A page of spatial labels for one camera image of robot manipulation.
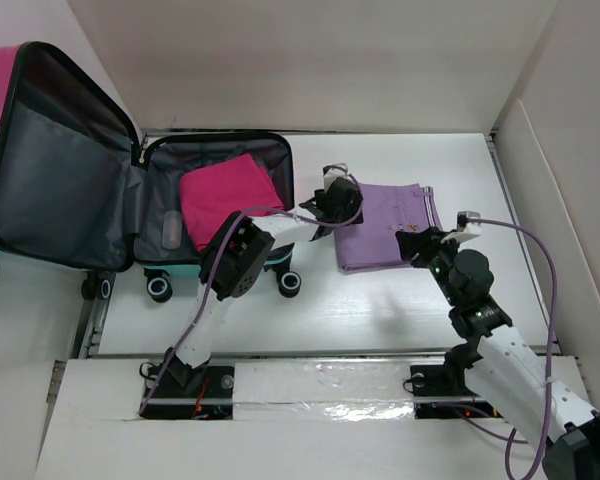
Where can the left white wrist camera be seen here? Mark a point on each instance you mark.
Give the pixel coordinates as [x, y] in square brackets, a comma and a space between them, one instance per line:
[333, 172]

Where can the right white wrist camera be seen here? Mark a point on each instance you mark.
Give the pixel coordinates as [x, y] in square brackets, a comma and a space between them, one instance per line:
[468, 227]

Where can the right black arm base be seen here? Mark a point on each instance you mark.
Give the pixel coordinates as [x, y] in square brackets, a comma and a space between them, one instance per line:
[439, 390]

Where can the pink cloth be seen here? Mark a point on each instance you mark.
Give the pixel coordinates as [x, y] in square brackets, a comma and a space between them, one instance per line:
[208, 195]

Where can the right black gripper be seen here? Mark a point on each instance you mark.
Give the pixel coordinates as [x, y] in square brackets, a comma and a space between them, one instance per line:
[428, 240]

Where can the pink and teal kids suitcase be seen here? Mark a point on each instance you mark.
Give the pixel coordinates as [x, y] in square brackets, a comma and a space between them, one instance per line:
[79, 190]

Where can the purple shorts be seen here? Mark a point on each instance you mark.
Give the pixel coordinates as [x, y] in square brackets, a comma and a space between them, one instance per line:
[372, 244]

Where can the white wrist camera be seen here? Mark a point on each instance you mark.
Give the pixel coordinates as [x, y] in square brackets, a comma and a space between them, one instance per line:
[333, 172]
[468, 227]

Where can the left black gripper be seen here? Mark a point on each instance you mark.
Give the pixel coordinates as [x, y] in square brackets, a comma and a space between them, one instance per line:
[353, 208]

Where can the aluminium rail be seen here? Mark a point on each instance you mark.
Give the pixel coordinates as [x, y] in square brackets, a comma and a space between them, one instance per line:
[311, 356]

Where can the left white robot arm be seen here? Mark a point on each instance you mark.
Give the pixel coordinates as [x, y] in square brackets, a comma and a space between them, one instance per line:
[236, 255]

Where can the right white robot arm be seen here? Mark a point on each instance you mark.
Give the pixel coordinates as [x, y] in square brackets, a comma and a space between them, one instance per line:
[495, 363]

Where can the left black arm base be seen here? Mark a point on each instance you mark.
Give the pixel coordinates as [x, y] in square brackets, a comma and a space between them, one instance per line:
[212, 399]

